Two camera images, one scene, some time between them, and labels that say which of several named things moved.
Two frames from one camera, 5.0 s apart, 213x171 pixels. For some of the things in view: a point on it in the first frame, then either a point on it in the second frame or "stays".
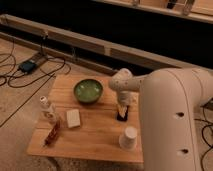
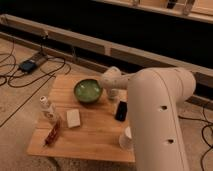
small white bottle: [48, 110] stays
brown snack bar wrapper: [52, 134] stays
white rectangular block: [73, 119] stays
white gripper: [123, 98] -> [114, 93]
